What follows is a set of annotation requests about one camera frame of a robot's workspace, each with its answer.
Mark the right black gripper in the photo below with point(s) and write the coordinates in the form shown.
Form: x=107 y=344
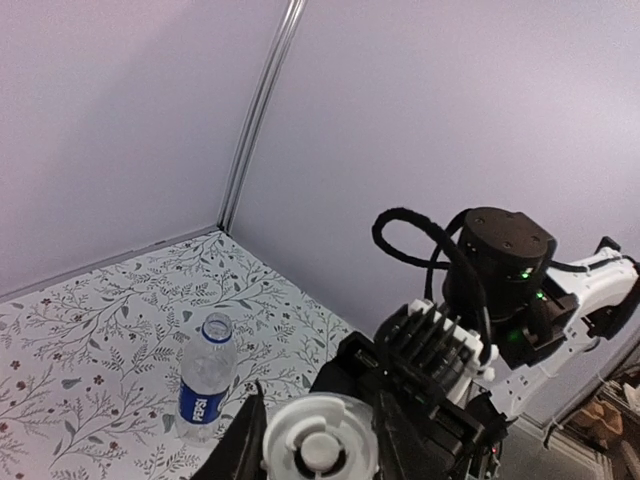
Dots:
x=354 y=371

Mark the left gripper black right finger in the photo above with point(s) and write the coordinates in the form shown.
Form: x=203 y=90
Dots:
x=418 y=439

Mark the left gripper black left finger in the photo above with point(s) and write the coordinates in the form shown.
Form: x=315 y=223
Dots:
x=238 y=455

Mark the white sports bottle cap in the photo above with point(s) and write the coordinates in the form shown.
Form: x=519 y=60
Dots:
x=320 y=436

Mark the clear plastic Pepsi bottle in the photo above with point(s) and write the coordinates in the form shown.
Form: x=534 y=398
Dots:
x=207 y=371

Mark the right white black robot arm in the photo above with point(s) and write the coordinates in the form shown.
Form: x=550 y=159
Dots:
x=502 y=281

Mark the floral patterned table mat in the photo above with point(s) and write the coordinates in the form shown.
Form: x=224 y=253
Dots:
x=90 y=366

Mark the left aluminium frame post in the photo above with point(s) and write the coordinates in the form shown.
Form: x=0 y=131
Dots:
x=256 y=113

